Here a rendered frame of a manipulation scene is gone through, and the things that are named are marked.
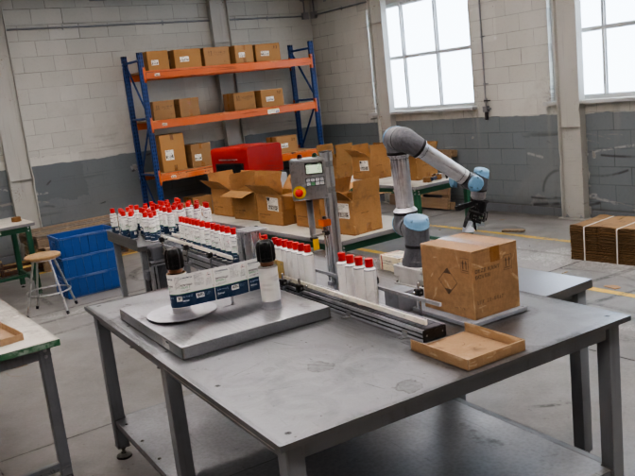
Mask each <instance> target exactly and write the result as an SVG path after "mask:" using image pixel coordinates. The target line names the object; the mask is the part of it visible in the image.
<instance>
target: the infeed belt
mask: <svg viewBox="0 0 635 476"><path fill-rule="evenodd" d="M304 290H305V291H308V292H311V293H314V294H317V295H320V296H323V297H326V298H330V299H333V300H336V301H339V302H342V303H345V304H348V305H351V306H353V307H356V308H359V309H362V310H365V311H368V312H371V313H374V314H377V315H382V316H385V317H388V318H391V319H394V320H397V321H400V322H403V323H405V324H408V325H411V326H414V327H417V328H420V329H423V330H425V331H426V330H429V329H432V328H435V327H438V326H441V325H443V324H441V323H438V322H436V321H433V320H429V319H427V325H422V324H419V323H416V322H413V321H410V320H407V319H404V318H401V317H398V316H396V315H392V314H387V313H384V312H381V311H378V310H375V309H371V308H368V307H367V306H358V305H357V303H349V302H348V301H347V300H341V299H340V297H334V296H331V295H328V294H325V293H322V292H319V291H317V290H314V289H307V288H304Z"/></svg>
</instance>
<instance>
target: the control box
mask: <svg viewBox="0 0 635 476"><path fill-rule="evenodd" d="M306 162H322V167H323V174H314V175H305V167H304V164H305V163H306ZM289 170H290V178H291V186H292V195H293V201H301V200H310V199H320V198H328V188H327V181H326V173H325V161H324V159H323V157H320V156H317V158H312V157H307V158H302V159H301V160H297V159H291V160H290V161H289ZM317 177H324V178H325V185H319V186H309V187H306V181H305V179H308V178H317ZM298 189H302V190H303V196H302V197H297V196H296V195H295V192H296V190H298Z"/></svg>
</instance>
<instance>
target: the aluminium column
mask: <svg viewBox="0 0 635 476"><path fill-rule="evenodd" d="M318 154H319V156H320V157H323V159H324V161H325V162H328V161H332V160H333V154H332V150H325V151H319V153H318ZM325 173H326V181H327V188H329V187H334V186H335V172H334V167H333V166H329V167H325ZM327 204H328V207H327ZM324 205H325V213H326V217H327V218H328V219H331V226H328V230H331V231H330V234H329V243H330V251H331V261H332V269H333V273H336V274H337V268H336V263H337V262H338V257H337V253H338V252H342V244H341V234H340V226H339V216H338V208H337V199H336V192H333V193H328V198H324ZM328 213H329V214H328ZM331 238H332V242H331ZM332 247H333V251H332ZM333 256H334V259H333ZM334 265H335V269H334ZM333 278H334V281H335V285H334V289H335V290H338V291H339V285H338V278H335V277H333Z"/></svg>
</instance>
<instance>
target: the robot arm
mask: <svg viewBox="0 0 635 476"><path fill-rule="evenodd" d="M383 144H384V146H385V147H386V154H387V156H388V157H389V158H390V160H391V169H392V177H393V185H394V194H395V202H396V209H395V210H394V211H393V213H394V217H393V219H392V227H393V229H394V230H395V231H396V233H397V234H399V235H400V236H402V237H404V241H405V250H404V254H403V259H402V264H403V266H406V267H413V268H421V267H422V263H421V253H420V244H421V243H425V242H429V241H430V234H429V226H430V223H429V218H428V217H427V216H426V215H424V214H420V213H418V209H417V208H416V207H415V206H414V203H413V195H412V185H411V177H410V168H409V159H408V157H409V155H410V156H412V157H414V158H420V159H421V160H423V161H424V162H426V163H428V164H430V165H431V166H433V167H434V168H436V169H437V170H438V171H440V172H441V173H443V174H444V175H446V176H447V177H449V183H450V186H451V187H455V188H463V189H467V190H470V191H471V201H470V202H466V203H463V204H462V203H461V204H458V205H456V206H455V211H456V212H457V211H462V210H464V209H467V208H469V210H468V212H467V215H466V217H465V220H464V224H463V229H462V232H474V230H477V227H478V226H485V224H484V223H482V222H485V221H487V218H488V212H489V211H486V207H487V204H488V203H489V201H488V200H486V199H485V198H486V193H487V188H488V182H489V169H487V168H485V167H475V168H474V171H473V172H470V171H469V170H467V169H466V168H464V167H462V166H461V165H459V164H458V163H456V162H455V161H453V160H451V159H450V158H448V157H447V156H445V155H444V154H442V153H440V152H439V151H437V150H436V149H434V148H433V147H432V146H430V145H429V144H428V143H427V141H426V140H424V139H423V138H422V137H421V136H420V135H418V134H417V133H416V132H414V131H413V130H412V129H410V128H408V127H400V126H394V127H389V128H388V129H387V130H386V131H385V133H384V135H383ZM486 217H487V218H486ZM472 222H473V227H472Z"/></svg>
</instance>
